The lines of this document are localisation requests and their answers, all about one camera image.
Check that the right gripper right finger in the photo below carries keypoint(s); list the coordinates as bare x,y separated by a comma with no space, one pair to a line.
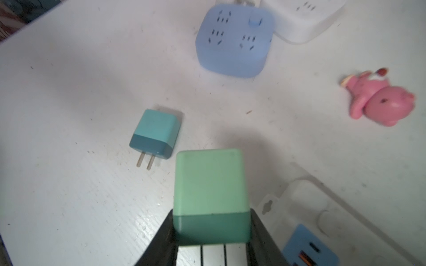
261,248

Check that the green charger plug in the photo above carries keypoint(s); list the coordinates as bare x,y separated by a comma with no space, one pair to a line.
211,201

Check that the pink pig toy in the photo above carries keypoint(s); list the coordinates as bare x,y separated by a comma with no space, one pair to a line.
374,97

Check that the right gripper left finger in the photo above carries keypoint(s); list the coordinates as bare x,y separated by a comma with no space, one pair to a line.
163,249

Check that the teal charger plug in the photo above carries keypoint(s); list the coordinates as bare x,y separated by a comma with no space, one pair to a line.
155,135

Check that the blue square socket cube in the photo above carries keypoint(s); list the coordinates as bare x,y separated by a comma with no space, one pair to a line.
234,40

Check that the white square socket cube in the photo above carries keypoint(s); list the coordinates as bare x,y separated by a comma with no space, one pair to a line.
300,21

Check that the white multicolour power strip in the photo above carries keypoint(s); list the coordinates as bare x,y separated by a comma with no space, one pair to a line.
312,226

